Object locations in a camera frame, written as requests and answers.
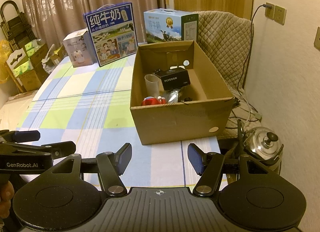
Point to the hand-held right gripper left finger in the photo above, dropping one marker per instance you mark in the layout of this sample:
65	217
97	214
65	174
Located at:
125	158

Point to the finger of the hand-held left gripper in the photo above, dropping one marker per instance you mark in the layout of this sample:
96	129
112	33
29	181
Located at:
60	148
25	136

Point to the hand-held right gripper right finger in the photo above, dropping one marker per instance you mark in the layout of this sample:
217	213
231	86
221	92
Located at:
195	157

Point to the large cardboard box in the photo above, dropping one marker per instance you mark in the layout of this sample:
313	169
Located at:
180	122

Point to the black car key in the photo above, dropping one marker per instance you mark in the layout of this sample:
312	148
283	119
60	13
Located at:
186	99

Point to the red round toy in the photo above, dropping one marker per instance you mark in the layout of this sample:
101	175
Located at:
150	101

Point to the clear white packet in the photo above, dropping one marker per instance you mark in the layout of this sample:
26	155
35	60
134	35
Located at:
173	96

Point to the clear plastic box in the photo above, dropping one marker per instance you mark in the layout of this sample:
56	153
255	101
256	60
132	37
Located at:
152	84

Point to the black product box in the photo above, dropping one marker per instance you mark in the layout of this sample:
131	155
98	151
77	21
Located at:
175	79

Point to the person's left hand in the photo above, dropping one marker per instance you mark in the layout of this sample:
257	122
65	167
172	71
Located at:
6	194

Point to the cream sheet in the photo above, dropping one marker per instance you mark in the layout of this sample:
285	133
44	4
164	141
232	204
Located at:
15	104

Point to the carton of green tissue packs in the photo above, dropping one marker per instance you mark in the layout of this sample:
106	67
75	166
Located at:
25	69
36	47

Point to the steel kettle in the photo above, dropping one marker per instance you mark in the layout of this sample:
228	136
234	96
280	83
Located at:
265	144

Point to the yellow plastic bag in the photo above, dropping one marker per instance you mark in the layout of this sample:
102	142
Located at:
3	62

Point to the small open cardboard carton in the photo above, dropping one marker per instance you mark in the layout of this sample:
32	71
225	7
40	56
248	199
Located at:
53	56

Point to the white humidifier box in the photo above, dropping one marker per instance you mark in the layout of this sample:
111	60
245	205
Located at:
77	49

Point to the black folding trolley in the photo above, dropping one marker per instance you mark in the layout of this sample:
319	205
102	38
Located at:
15	24

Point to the beige quilted cover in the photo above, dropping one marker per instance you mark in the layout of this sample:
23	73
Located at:
225	42

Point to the dark blue milk carton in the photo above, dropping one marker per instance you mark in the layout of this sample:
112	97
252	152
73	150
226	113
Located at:
112	34

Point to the light blue milk carton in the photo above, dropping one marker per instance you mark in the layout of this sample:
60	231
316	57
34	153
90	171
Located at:
165	26

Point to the beige wall socket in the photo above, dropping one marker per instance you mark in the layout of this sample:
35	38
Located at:
280	15
270	11

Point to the beige wall plate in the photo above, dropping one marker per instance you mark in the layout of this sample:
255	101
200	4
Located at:
317	38

